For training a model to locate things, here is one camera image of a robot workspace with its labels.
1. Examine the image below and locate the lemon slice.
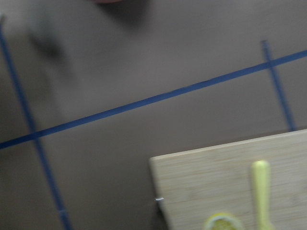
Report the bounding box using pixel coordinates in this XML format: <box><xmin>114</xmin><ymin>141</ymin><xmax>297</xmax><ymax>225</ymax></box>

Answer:
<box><xmin>203</xmin><ymin>213</ymin><xmax>245</xmax><ymax>230</ymax></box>

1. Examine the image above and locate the yellow plastic knife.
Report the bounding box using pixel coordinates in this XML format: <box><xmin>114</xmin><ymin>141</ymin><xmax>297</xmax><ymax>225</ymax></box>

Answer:
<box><xmin>251</xmin><ymin>160</ymin><xmax>275</xmax><ymax>230</ymax></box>

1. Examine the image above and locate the wooden cutting board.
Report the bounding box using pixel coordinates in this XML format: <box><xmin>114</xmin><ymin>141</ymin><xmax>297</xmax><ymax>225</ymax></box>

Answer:
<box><xmin>149</xmin><ymin>130</ymin><xmax>307</xmax><ymax>230</ymax></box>

